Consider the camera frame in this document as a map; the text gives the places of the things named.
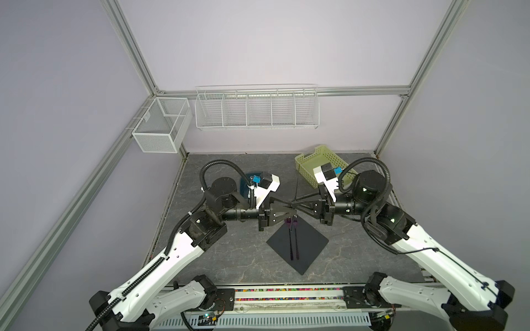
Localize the white mesh wall basket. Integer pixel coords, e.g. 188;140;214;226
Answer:
132;97;193;154

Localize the purple metallic spoon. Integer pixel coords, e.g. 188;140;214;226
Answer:
285;218;294;261

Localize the teal plastic cutlery bin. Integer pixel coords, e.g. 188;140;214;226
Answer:
240;172;264;187

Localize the purple metallic fork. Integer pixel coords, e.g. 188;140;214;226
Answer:
290;216;300;261

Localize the white wire wall rack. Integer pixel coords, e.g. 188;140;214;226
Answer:
195;84;320;130

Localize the aluminium enclosure frame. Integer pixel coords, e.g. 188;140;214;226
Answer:
1;1;469;330

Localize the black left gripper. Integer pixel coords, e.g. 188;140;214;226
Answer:
221;194;296;232

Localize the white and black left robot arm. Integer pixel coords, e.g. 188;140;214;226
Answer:
87;159;280;330

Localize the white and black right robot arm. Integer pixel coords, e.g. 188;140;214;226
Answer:
312;157;515;330

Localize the light green perforated plastic basket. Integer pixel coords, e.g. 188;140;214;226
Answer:
295;145;348;188

